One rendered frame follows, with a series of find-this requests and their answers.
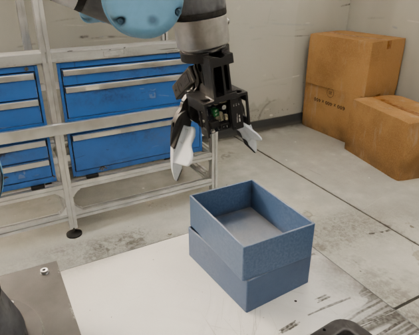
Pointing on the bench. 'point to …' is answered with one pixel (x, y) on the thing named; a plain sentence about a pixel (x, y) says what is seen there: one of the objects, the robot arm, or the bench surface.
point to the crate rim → (342, 326)
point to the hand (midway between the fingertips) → (215, 165)
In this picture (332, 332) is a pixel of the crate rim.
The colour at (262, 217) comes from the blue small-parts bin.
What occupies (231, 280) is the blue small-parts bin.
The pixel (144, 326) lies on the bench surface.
